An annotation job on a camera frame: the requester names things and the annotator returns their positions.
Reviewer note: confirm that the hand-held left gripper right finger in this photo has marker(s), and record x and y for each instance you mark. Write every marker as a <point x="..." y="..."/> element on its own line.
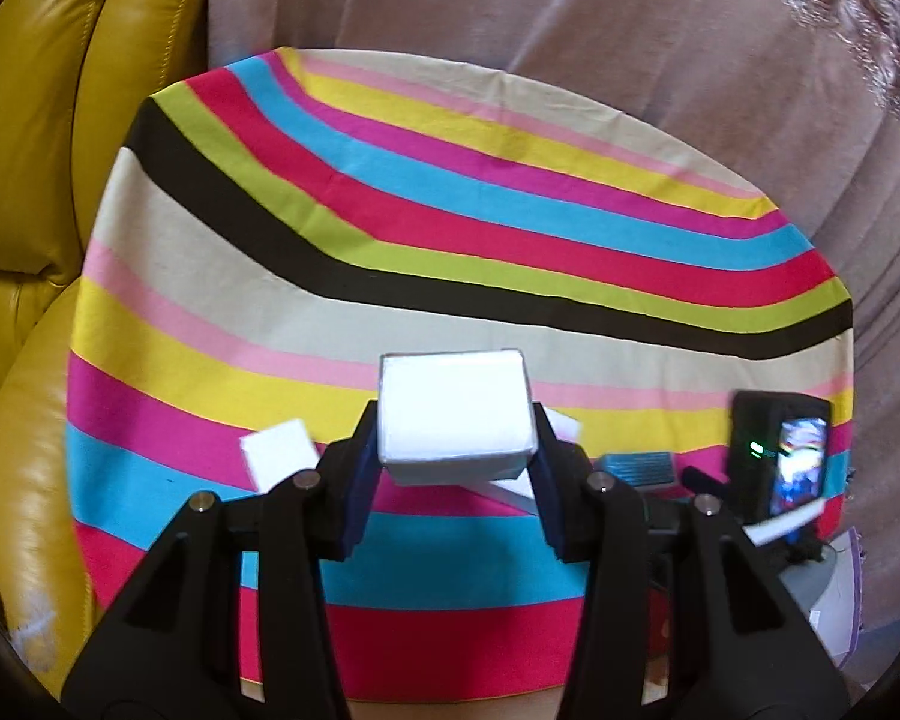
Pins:
<point x="551" y="495"/>

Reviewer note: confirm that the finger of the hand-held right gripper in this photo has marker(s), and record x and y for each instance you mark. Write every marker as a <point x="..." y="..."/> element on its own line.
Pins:
<point x="697" y="480"/>

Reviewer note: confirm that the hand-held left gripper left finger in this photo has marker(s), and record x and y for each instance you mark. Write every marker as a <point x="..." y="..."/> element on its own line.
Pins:
<point x="356" y="487"/>

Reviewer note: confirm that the blue small box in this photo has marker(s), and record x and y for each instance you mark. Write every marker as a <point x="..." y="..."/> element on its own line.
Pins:
<point x="637" y="465"/>

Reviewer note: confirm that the large plain white box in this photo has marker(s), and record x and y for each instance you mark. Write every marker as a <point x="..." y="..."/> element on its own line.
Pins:
<point x="454" y="412"/>

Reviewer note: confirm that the purple cardboard box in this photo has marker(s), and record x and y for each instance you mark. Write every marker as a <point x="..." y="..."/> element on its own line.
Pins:
<point x="832" y="607"/>

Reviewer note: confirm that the white box with pink stain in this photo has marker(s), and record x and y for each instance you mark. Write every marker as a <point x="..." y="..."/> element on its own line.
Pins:
<point x="566" y="429"/>

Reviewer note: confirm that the small white box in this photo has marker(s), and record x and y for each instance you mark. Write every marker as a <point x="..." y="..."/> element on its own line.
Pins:
<point x="277" y="454"/>

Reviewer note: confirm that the colourful striped cloth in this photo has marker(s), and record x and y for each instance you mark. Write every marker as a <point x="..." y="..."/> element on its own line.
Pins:
<point x="495" y="187"/>

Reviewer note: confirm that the pink patterned blanket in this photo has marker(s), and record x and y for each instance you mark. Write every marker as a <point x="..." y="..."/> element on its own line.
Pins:
<point x="570" y="15"/>

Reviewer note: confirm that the yellow leather sofa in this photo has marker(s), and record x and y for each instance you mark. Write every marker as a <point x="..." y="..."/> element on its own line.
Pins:
<point x="30" y="127"/>

